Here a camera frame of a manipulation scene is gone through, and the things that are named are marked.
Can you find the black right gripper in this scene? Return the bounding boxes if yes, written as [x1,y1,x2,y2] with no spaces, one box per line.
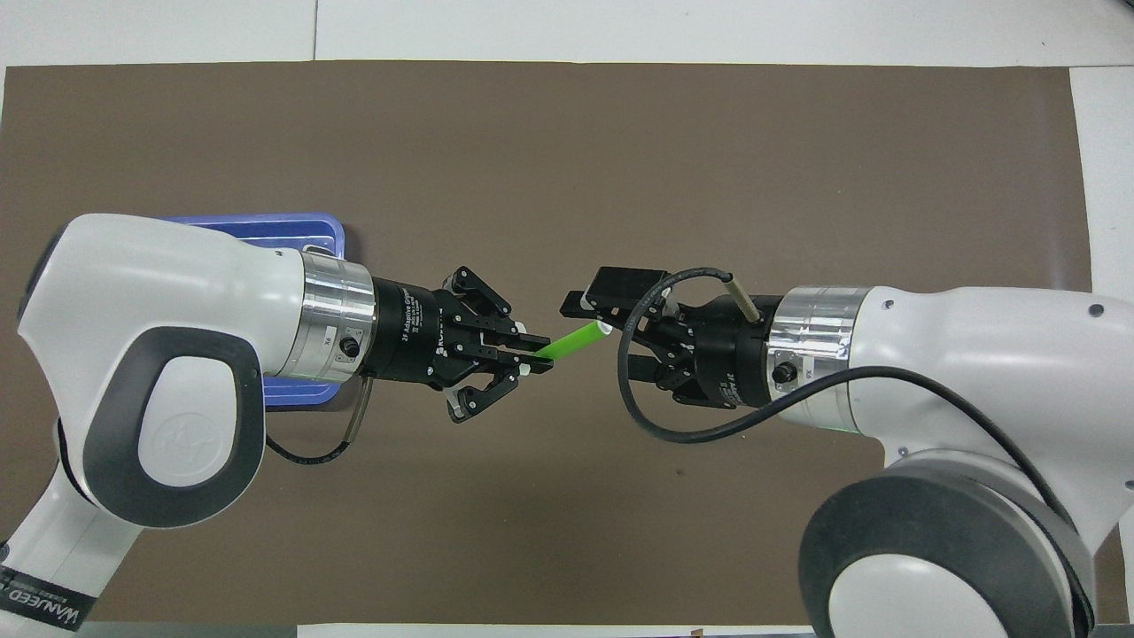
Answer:
[560,266,782,410]

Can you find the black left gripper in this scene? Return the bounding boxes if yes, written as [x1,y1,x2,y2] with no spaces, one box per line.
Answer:
[368,266,555,424]

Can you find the green marker pen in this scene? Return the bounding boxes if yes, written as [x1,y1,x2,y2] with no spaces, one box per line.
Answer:
[532,321,612,362]

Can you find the brown table mat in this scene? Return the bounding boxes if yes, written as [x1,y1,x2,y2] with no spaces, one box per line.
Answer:
[3,60,1130,626]

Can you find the blue plastic tray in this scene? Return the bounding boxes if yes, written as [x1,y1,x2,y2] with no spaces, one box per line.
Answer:
[164,213,346,407]

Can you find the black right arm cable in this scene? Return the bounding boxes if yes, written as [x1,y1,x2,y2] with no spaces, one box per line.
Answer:
[617,268,1099,621]

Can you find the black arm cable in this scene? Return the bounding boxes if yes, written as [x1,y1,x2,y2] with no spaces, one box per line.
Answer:
[617,268,1099,621]
[264,377,373,466]

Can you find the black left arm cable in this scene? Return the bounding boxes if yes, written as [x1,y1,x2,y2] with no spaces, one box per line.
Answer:
[264,377,373,466]

